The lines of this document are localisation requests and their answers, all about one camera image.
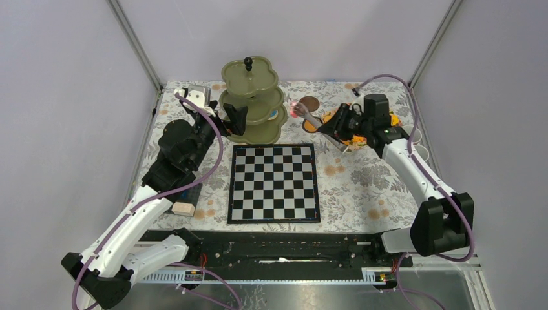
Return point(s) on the grey lego baseplate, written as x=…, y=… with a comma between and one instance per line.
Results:
x=190, y=196

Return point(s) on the large pink mug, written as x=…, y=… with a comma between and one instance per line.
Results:
x=416, y=135

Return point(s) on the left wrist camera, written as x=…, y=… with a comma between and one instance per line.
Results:
x=200, y=97

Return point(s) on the orange fish cookie right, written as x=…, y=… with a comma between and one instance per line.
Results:
x=358, y=140

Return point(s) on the green three-tier dessert stand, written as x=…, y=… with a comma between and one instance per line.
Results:
x=253, y=83

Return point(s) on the dark brown round coaster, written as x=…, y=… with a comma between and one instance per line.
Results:
x=310, y=102

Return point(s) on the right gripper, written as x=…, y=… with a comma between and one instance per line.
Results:
x=336, y=126

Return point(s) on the orange smiley face coaster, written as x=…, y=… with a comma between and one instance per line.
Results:
x=309, y=127

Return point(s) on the floral tablecloth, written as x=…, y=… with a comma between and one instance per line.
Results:
x=358, y=192

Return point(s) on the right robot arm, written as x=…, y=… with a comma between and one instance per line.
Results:
x=444, y=218

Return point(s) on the wooden block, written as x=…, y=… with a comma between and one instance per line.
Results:
x=183, y=209

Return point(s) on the pink swirl roll cake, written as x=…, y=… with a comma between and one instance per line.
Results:
x=295, y=109

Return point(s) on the floral serving tray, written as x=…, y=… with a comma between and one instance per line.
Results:
x=350, y=147

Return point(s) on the small pink mug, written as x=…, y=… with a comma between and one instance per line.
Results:
x=422, y=151

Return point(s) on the blue frosted donut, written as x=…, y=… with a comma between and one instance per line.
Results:
x=273, y=115

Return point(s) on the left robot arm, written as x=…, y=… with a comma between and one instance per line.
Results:
x=107, y=270

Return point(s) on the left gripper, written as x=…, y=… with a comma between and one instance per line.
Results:
x=237, y=116

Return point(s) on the black white chessboard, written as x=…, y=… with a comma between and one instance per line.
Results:
x=273, y=184

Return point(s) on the yellow frosted donut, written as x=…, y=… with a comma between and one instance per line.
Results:
x=395, y=121

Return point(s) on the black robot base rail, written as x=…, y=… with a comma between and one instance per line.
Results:
x=289, y=256

